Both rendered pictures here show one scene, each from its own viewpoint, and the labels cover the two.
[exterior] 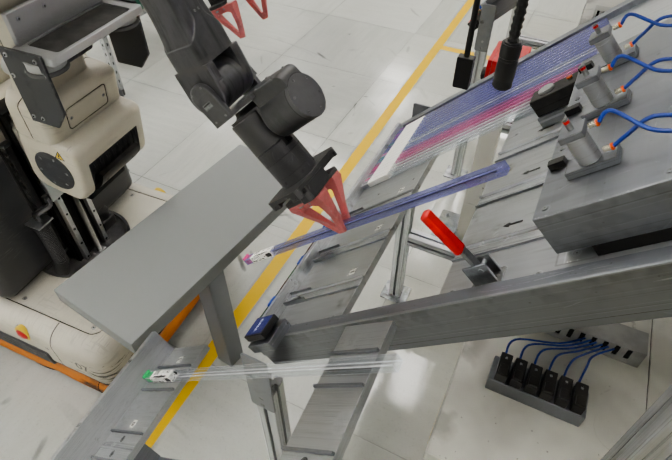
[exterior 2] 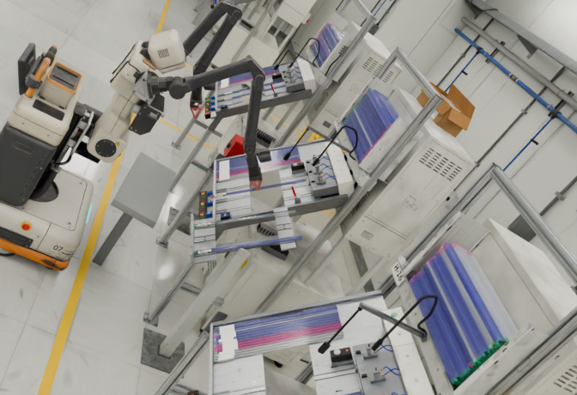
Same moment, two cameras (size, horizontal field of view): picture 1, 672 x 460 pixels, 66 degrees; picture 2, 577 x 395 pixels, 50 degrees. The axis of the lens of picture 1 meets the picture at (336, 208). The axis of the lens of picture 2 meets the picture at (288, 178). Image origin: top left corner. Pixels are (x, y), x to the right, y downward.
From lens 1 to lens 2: 272 cm
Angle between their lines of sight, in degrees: 46
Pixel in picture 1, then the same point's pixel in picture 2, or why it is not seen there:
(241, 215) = (161, 184)
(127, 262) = (133, 193)
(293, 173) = (258, 172)
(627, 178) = (328, 185)
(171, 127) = not seen: outside the picture
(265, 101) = (262, 154)
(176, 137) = not seen: outside the picture
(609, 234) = (324, 194)
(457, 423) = (258, 256)
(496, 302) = (302, 206)
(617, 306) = (324, 206)
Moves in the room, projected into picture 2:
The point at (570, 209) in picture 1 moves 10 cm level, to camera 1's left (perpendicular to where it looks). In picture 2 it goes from (319, 189) to (306, 185)
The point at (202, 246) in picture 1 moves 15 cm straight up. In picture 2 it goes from (156, 193) to (170, 173)
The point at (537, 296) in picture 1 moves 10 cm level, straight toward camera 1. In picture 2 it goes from (311, 204) to (312, 214)
